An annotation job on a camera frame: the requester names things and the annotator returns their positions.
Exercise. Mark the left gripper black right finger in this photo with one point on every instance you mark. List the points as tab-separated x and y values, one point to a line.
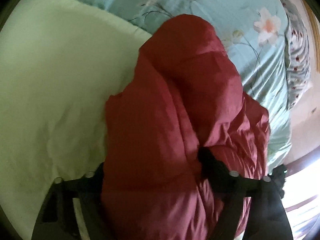
267	217

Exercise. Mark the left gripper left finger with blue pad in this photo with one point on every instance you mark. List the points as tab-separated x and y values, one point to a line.
72	209

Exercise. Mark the red quilted padded jacket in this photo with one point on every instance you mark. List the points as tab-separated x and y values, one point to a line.
185	94

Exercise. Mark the grey spotted pillow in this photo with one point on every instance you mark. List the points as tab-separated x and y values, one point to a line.
297	55

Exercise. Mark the teal floral duvet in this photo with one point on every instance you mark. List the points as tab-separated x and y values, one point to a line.
253	34

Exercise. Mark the light green bed quilt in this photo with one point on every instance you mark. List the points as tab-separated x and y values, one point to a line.
60	61

